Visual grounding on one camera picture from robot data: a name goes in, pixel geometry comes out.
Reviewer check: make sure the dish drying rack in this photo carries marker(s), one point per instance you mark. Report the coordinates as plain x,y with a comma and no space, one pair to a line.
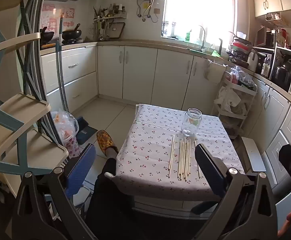
239,51

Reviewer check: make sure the white stool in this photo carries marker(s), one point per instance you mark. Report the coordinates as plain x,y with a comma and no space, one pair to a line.
254,155

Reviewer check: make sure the white plastic bag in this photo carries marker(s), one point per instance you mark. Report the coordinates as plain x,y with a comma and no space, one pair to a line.
226,100

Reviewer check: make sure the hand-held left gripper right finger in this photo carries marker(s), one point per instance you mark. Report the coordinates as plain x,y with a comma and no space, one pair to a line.
208,167

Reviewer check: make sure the white base cabinet run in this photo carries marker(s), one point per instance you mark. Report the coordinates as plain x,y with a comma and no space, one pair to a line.
275,110

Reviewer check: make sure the white door base cabinet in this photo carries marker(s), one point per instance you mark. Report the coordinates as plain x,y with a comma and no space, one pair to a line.
140,72

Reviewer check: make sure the clear plastic bag with snacks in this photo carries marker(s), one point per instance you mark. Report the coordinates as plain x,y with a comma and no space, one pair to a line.
65,122

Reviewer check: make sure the white jug kettle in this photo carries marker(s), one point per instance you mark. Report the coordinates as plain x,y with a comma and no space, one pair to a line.
252,61

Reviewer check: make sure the teal and beige shelf rack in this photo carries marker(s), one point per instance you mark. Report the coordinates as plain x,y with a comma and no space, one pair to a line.
23,110

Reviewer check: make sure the dark cutting board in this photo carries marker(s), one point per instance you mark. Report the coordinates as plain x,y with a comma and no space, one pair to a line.
118,30

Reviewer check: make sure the yellow floral slipper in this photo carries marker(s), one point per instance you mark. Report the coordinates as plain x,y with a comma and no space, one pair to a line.
105,138

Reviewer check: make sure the white storage trolley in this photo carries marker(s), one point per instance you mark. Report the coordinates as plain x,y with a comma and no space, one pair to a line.
248,91

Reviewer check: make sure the pink wall stickers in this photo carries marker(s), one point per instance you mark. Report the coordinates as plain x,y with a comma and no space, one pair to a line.
53,17

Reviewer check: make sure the bunch of wooden chopsticks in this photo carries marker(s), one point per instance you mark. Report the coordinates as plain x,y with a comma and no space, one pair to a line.
184,160

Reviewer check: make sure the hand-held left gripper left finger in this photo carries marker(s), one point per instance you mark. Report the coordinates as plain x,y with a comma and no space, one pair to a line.
81,165

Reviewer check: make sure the dark blue dustpan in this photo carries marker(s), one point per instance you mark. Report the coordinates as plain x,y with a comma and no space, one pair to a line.
84,130

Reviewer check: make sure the green dish soap bottle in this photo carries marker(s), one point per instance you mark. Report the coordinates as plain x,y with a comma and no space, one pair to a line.
187,37

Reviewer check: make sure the pale bamboo chopstick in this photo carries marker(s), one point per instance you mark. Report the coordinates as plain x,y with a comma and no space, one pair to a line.
170,156
198,170
173,152

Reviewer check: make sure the person's leg in black trousers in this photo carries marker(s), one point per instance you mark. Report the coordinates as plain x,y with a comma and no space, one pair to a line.
105,200

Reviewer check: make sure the floral waste bin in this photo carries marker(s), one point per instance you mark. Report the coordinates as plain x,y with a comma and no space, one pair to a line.
71,147

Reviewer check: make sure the black cooking pot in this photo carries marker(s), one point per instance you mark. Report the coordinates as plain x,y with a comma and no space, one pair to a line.
46,36

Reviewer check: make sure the person's right hand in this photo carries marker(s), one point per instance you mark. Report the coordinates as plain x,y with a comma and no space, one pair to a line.
289,220

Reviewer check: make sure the metal sink faucet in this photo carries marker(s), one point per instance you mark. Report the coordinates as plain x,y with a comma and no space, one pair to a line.
203,36

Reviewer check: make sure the white drawer base cabinet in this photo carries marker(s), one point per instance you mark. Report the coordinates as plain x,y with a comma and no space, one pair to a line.
80,75

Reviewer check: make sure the kitchen window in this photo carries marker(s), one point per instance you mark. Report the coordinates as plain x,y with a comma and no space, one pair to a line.
200,10

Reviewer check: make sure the wall utensil rack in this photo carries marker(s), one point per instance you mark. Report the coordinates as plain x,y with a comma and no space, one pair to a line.
109,17

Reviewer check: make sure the cherry print tablecloth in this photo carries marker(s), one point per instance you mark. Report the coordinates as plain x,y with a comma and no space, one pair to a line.
148,140

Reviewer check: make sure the small countertop oven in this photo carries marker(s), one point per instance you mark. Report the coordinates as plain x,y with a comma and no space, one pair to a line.
265,37

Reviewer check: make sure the black wok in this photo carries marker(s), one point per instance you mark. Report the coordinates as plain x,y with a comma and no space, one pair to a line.
71,33

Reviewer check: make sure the clear glass jar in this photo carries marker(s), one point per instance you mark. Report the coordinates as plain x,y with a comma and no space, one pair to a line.
190,127

